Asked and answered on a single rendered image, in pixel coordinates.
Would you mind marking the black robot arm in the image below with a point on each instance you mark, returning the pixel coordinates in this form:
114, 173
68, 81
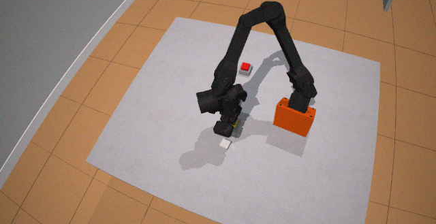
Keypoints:
223, 91

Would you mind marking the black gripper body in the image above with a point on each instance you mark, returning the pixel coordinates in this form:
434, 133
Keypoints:
222, 127

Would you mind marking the red button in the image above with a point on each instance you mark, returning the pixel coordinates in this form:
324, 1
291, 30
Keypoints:
245, 69

